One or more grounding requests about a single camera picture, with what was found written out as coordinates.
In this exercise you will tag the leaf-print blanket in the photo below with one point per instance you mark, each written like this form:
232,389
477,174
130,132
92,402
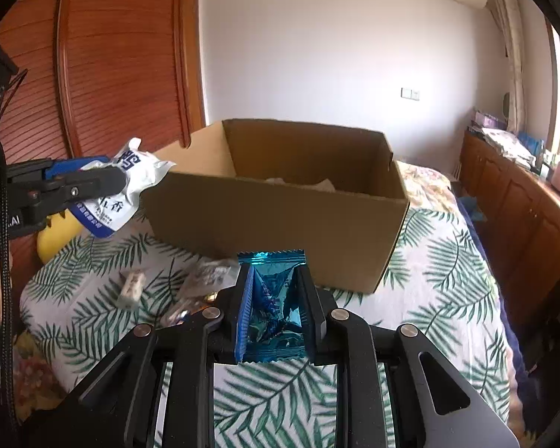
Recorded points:
429,266

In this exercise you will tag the blue foil snack packet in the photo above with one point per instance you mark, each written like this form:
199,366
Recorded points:
275,284

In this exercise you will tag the white wall switch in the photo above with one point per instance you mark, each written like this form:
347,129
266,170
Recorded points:
409,93

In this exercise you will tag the white blue-print snack packet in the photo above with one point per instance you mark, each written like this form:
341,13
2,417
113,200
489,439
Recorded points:
140,172

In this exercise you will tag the yellow plush toy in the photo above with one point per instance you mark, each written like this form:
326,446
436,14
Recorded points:
58,238

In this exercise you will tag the clear crumpled snack packet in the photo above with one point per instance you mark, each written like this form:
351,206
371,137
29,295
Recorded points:
205,277

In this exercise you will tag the pink box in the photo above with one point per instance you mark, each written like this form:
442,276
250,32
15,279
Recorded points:
487,120

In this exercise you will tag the floral bedsheet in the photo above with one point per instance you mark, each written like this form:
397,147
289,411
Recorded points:
32,373

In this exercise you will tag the dark blue bed base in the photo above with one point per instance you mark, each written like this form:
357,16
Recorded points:
504,289

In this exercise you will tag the stack of papers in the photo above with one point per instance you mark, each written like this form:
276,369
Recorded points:
506,147

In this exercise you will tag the wooden sideboard cabinet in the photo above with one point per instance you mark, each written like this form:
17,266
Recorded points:
518,233

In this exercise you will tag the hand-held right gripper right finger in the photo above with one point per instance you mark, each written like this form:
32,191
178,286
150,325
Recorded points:
306,312

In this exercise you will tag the brown cardboard box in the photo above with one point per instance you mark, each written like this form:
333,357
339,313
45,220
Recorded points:
280,224

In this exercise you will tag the pale patterned curtain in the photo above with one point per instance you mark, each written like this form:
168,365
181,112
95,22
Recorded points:
511,46

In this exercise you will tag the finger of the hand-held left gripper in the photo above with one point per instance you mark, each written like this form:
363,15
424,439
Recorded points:
65,167
74,187

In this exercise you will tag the pale crumpled packet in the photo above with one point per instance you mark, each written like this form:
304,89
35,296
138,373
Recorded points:
324,185

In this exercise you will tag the small clear snack packet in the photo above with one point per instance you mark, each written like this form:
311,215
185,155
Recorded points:
131,285

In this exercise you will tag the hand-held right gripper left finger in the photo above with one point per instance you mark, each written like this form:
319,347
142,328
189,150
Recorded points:
245,312

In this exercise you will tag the blue box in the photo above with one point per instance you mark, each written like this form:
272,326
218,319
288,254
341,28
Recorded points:
529,142

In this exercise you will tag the wooden slatted wardrobe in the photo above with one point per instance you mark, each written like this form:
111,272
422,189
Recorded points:
121,56

